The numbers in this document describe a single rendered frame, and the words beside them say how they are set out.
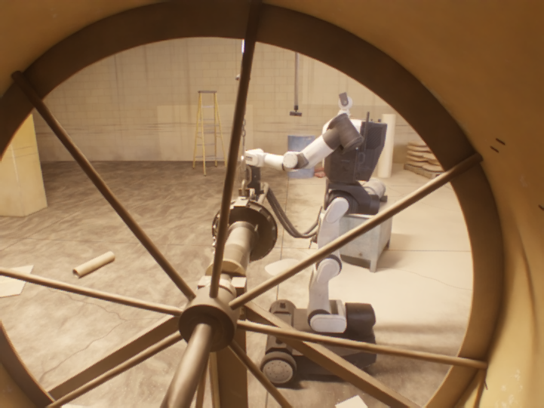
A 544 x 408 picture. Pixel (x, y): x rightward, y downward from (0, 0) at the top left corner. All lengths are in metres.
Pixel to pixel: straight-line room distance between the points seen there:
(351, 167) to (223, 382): 1.09
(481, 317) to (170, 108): 9.24
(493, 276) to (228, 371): 0.94
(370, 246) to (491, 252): 2.26
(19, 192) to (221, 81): 5.64
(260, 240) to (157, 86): 8.62
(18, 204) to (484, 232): 5.58
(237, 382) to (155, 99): 8.98
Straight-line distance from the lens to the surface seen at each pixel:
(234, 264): 1.12
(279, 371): 2.03
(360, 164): 1.69
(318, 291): 1.96
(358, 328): 2.11
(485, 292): 1.04
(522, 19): 0.44
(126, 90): 10.24
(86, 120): 10.87
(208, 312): 0.91
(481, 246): 0.97
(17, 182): 5.71
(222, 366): 1.38
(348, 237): 0.83
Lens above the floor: 1.47
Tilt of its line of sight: 16 degrees down
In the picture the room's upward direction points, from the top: straight up
